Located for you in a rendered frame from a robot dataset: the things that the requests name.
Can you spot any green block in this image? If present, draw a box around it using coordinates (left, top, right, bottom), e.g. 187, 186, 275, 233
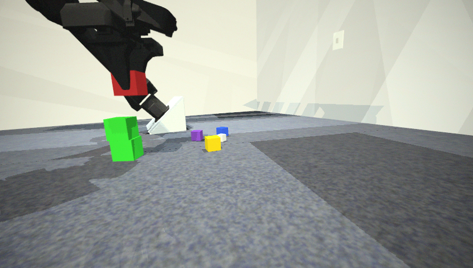
109, 136, 143, 161
103, 116, 139, 141

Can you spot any purple block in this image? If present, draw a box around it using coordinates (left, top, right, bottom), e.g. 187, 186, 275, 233
191, 130, 203, 141

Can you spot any red block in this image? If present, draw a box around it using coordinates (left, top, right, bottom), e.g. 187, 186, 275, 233
110, 70, 148, 96

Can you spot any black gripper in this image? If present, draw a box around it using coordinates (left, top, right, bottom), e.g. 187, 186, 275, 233
60, 0, 163, 90

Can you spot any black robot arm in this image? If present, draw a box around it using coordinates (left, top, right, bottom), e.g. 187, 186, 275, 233
25, 0, 177, 123

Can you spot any yellow cube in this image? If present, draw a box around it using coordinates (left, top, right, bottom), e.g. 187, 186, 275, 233
205, 135, 221, 152

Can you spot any blue block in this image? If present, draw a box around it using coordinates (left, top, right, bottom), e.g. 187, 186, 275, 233
216, 127, 228, 136

